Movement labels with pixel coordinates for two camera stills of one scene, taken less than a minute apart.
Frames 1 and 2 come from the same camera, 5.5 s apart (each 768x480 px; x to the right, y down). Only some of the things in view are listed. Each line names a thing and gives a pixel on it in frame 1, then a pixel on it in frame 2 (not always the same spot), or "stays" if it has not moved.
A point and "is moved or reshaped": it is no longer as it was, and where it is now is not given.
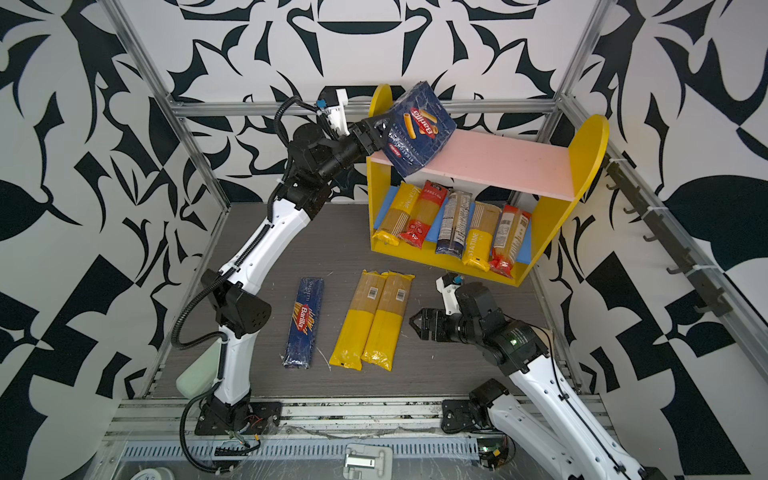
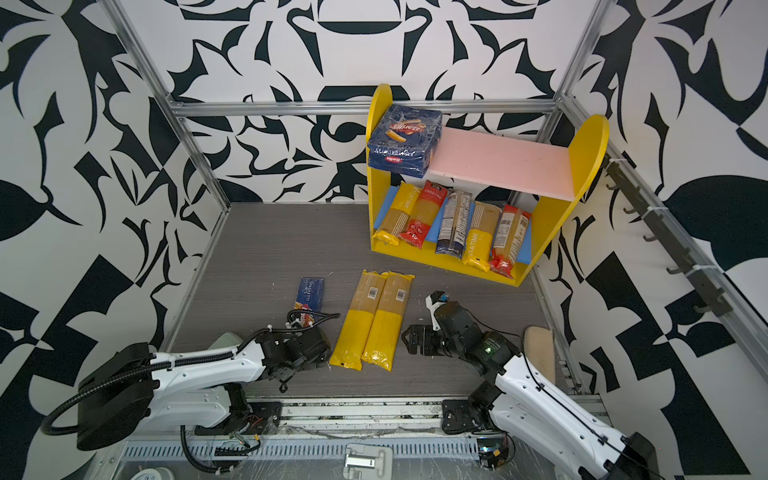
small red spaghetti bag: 510,232 stays
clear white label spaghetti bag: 454,221 stays
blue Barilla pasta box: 421,126 is moved or reshaped
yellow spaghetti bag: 398,214 stays
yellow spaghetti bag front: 483,227 stays
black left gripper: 368,139 -> 321,363
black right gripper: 431,315 -> 428,332
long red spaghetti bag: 432,199 stays
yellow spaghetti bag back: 388,320 stays
